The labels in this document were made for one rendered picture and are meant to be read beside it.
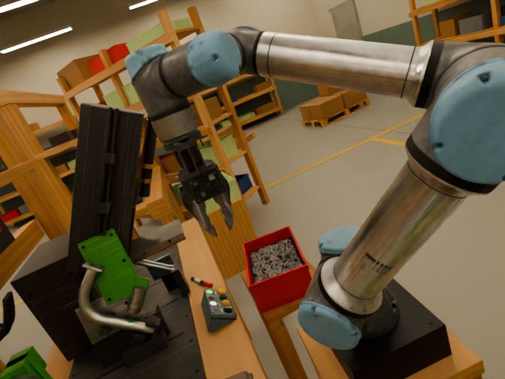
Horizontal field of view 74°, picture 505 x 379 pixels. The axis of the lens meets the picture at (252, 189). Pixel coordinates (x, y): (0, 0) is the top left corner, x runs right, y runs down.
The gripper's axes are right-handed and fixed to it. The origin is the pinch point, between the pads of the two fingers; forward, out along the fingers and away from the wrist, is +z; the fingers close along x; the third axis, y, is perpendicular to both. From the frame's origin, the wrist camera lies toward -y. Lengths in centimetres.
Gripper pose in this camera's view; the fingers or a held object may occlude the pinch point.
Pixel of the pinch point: (220, 225)
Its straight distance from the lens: 69.9
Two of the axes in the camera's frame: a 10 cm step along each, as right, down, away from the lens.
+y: 2.9, 2.3, -9.3
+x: 8.9, -4.2, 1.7
